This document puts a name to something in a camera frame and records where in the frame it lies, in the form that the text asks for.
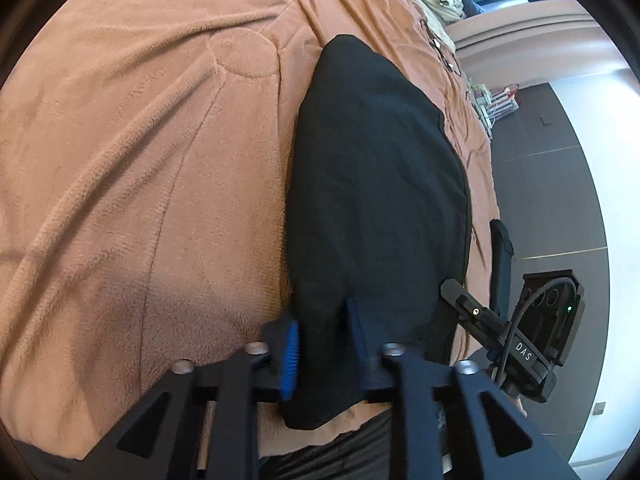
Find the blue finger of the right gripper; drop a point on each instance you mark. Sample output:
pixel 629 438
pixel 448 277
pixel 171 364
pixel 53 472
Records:
pixel 488 325
pixel 502 253

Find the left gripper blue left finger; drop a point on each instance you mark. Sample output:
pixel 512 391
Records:
pixel 200 421

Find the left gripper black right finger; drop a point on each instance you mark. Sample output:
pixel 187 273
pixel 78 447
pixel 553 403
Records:
pixel 448 422

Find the black pants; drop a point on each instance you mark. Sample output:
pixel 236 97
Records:
pixel 378 214

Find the striped bag on cabinet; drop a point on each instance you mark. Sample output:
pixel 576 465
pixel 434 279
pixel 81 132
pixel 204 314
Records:
pixel 496 104

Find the right beige curtain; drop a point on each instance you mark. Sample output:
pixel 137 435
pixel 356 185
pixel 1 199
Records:
pixel 533 43

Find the orange brown blanket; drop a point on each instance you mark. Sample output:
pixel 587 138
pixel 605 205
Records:
pixel 144 162

